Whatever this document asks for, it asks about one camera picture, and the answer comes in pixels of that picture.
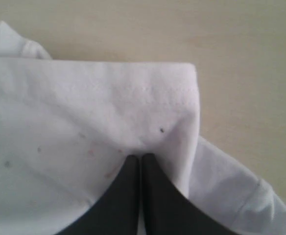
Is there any white t-shirt red lettering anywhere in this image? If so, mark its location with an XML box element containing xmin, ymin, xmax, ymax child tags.
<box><xmin>0</xmin><ymin>22</ymin><xmax>286</xmax><ymax>235</ymax></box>

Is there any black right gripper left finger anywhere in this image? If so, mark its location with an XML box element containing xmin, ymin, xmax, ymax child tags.
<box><xmin>59</xmin><ymin>155</ymin><xmax>140</xmax><ymax>235</ymax></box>

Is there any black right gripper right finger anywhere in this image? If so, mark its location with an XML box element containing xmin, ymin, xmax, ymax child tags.
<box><xmin>141</xmin><ymin>153</ymin><xmax>235</xmax><ymax>235</ymax></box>

